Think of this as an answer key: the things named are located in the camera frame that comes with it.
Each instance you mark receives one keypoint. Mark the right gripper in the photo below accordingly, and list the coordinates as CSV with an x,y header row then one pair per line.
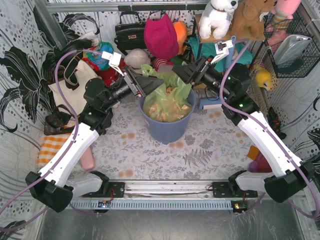
x,y
197,73

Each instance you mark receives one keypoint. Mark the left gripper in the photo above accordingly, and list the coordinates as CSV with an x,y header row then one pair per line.
x,y
133,83

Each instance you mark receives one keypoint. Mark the green trash bag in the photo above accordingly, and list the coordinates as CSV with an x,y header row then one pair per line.
x,y
169,78

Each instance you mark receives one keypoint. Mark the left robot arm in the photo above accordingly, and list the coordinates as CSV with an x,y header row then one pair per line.
x,y
51,185

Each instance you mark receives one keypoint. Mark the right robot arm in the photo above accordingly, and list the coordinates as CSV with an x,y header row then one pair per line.
x,y
289,174

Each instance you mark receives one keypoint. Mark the magenta hanging bag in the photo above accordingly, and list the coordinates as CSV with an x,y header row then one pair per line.
x,y
160,38

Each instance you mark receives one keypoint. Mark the blue trash bin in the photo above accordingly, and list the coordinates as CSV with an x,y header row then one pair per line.
x,y
167,132

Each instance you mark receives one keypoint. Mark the cream tote bag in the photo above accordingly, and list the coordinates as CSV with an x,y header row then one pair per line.
x,y
74,89

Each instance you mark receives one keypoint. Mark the white fluffy plush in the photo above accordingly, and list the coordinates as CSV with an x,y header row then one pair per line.
x,y
136,58

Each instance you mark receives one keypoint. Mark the blue broom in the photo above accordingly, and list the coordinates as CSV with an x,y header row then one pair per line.
x,y
211,103

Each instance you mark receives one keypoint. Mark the crumpled brown paper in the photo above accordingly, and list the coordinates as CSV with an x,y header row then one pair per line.
x,y
168,104

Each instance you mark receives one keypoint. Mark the red cloth in basket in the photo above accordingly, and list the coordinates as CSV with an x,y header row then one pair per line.
x,y
106,72

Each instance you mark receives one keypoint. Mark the orange plush toy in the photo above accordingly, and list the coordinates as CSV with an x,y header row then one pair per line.
x,y
181,33

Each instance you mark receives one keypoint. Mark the black handbag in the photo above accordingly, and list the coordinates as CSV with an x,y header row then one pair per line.
x,y
130,36

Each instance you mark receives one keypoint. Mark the colourful printed cloth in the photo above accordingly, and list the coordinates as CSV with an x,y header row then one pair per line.
x,y
95,60

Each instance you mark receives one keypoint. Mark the teal folded cloth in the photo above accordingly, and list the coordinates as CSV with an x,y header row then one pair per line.
x,y
208,49

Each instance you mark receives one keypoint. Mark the white dog plush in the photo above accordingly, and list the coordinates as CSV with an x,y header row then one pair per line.
x,y
216,18

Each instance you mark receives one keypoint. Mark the yellow duck plush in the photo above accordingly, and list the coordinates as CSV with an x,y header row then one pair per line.
x,y
262,76

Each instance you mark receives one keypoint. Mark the black round hat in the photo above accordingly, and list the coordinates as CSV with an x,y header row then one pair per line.
x,y
78,44

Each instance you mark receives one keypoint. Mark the brown teddy bear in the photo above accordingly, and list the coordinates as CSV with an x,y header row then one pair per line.
x,y
249,15

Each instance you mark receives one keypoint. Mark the pink glasses case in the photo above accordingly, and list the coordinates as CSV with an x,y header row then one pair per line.
x,y
87,160

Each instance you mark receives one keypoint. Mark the silver foil pouch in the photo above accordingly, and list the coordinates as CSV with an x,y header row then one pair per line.
x,y
291,48

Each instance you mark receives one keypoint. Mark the orange checked cloth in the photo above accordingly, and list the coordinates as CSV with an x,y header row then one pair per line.
x,y
50,146

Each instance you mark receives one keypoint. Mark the pink plush toy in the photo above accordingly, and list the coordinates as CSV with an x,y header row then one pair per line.
x,y
284,10

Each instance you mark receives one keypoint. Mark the purple orange sock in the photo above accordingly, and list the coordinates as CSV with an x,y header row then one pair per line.
x,y
258,162

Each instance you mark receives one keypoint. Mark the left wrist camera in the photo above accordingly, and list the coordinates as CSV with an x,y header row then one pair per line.
x,y
114,60

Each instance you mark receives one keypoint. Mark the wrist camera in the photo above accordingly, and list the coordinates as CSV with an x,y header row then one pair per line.
x,y
222,50
114,60

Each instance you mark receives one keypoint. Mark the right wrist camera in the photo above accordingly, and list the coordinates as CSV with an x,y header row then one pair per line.
x,y
222,50

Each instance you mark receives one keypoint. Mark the dark brown strap bag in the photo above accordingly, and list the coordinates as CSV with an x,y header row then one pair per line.
x,y
56,123

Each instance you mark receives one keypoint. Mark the black wire basket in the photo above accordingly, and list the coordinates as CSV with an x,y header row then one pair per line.
x,y
275,35

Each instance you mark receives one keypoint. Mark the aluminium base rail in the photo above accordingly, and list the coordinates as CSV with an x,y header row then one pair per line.
x,y
164,195

